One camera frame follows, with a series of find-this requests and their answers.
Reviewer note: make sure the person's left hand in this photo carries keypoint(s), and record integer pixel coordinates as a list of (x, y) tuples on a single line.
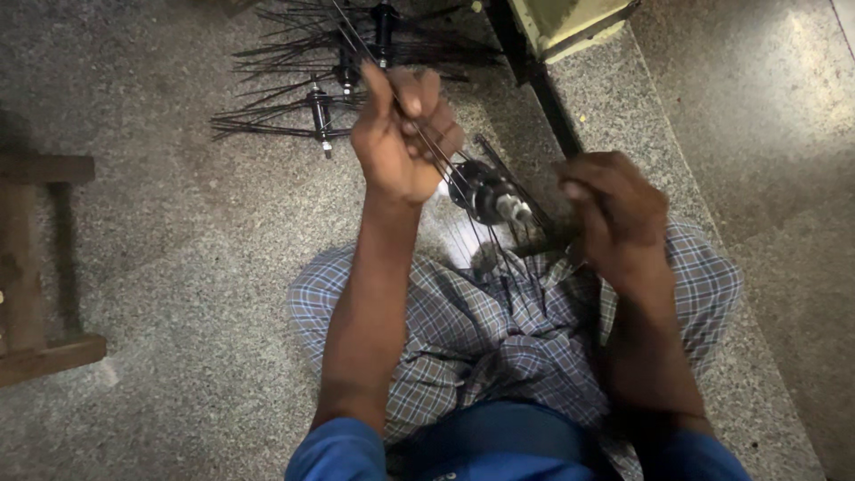
[(387, 157)]

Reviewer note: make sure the person's right hand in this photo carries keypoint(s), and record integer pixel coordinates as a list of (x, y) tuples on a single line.
[(624, 220)]

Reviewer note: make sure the person's right fingers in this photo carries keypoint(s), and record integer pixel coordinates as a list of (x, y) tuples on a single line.
[(580, 190)]

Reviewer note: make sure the black wheel hub with spokes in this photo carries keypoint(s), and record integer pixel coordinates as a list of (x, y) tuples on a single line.
[(320, 115), (346, 70), (383, 23), (484, 194)]

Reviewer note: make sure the black metal bar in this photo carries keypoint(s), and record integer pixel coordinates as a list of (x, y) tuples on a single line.
[(538, 83)]

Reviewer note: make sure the pale yellow metal cabinet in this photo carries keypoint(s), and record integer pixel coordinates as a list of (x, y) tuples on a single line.
[(568, 23)]

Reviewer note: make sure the checked grey cloth wrap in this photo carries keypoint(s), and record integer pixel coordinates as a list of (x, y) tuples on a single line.
[(467, 347)]

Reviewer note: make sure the brown wooden stool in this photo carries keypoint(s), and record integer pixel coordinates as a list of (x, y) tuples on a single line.
[(27, 267)]

